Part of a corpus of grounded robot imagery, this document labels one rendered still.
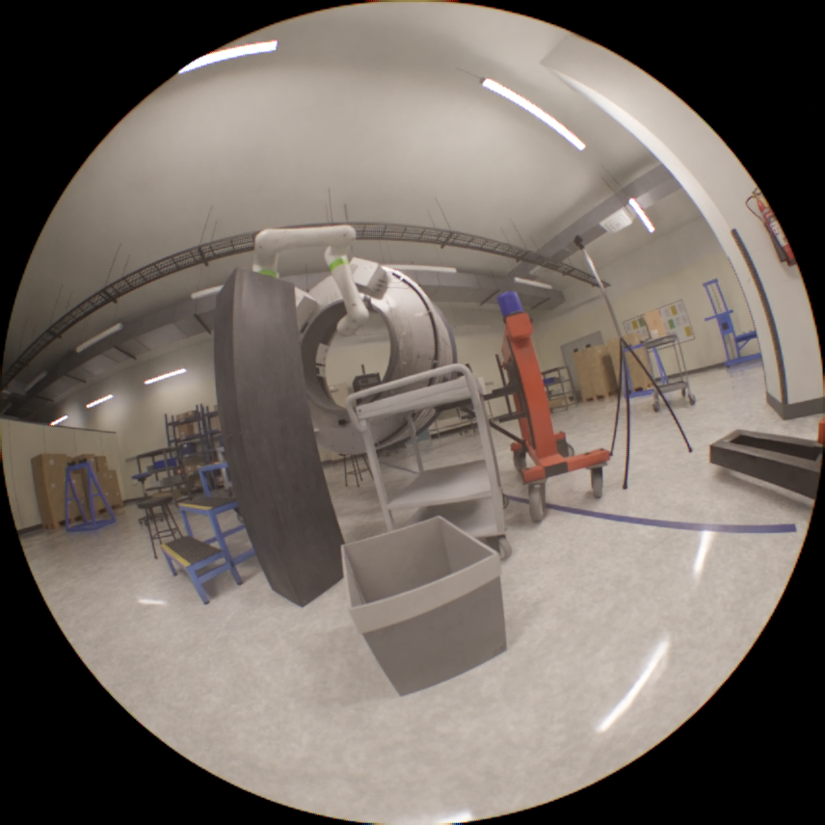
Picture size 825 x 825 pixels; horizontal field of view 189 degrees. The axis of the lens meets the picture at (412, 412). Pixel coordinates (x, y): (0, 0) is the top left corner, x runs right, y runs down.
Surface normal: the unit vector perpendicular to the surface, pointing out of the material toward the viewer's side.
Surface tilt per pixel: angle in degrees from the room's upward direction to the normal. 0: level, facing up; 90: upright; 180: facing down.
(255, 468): 90
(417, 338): 90
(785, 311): 90
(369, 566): 90
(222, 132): 180
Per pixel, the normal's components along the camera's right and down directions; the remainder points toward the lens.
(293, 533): 0.85, -0.21
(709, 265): -0.91, 0.20
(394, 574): 0.29, -0.11
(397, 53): 0.22, 0.97
